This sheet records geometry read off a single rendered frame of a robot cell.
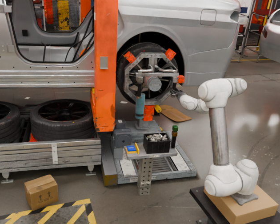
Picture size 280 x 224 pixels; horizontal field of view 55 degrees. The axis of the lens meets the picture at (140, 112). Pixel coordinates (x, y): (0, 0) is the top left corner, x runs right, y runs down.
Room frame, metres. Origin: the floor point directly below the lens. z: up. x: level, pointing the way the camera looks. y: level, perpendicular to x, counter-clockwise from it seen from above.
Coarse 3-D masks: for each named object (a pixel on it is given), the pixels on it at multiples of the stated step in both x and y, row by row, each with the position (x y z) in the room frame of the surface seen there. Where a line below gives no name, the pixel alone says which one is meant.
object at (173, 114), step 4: (164, 108) 3.86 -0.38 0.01; (168, 108) 3.88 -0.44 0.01; (172, 108) 3.90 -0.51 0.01; (164, 112) 3.71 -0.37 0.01; (168, 112) 3.73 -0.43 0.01; (172, 112) 3.74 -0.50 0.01; (176, 112) 3.75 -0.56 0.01; (180, 112) 3.77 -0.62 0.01; (168, 116) 3.58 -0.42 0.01; (172, 116) 3.59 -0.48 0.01; (176, 116) 3.60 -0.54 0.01; (180, 116) 3.62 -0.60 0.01; (184, 116) 3.63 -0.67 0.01; (176, 120) 3.45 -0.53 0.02; (180, 120) 3.47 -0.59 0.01; (184, 120) 3.49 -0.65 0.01
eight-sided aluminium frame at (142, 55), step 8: (136, 56) 2.62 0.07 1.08; (144, 56) 2.58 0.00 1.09; (152, 56) 2.61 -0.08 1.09; (160, 56) 2.62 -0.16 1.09; (128, 64) 2.59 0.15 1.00; (128, 72) 2.54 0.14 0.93; (128, 80) 2.55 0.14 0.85; (168, 88) 2.71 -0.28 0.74; (160, 96) 2.68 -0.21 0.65; (144, 104) 2.60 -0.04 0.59; (152, 104) 2.62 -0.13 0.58
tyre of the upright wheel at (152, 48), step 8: (136, 48) 2.67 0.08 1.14; (144, 48) 2.67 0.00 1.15; (152, 48) 2.69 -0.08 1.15; (160, 48) 2.72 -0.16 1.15; (120, 64) 2.62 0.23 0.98; (176, 64) 2.77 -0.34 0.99; (120, 72) 2.61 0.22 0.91; (120, 80) 2.61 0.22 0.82; (120, 88) 2.61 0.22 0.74; (128, 96) 2.63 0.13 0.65
